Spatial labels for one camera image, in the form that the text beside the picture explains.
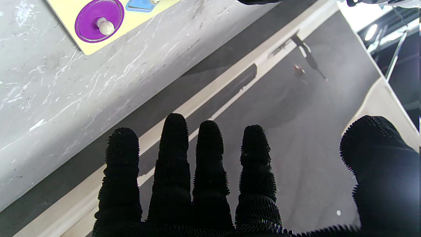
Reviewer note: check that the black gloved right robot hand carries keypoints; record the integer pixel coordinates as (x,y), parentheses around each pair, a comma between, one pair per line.
(210,197)

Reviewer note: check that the purple circle puzzle piece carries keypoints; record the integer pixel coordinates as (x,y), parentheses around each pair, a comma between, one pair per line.
(88,19)

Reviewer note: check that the bright white studio lamp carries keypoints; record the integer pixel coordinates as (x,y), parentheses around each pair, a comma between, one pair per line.
(371,32)

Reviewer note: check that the blue diamond puzzle piece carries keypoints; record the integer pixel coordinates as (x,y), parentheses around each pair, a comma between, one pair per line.
(141,6)

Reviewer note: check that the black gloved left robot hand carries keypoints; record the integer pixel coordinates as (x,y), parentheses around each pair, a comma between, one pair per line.
(260,1)

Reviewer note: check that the yellow wooden shape puzzle board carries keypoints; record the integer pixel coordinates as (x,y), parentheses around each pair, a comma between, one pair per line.
(72,36)

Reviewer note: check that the wooden cutting board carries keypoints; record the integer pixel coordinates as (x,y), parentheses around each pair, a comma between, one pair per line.
(381,105)

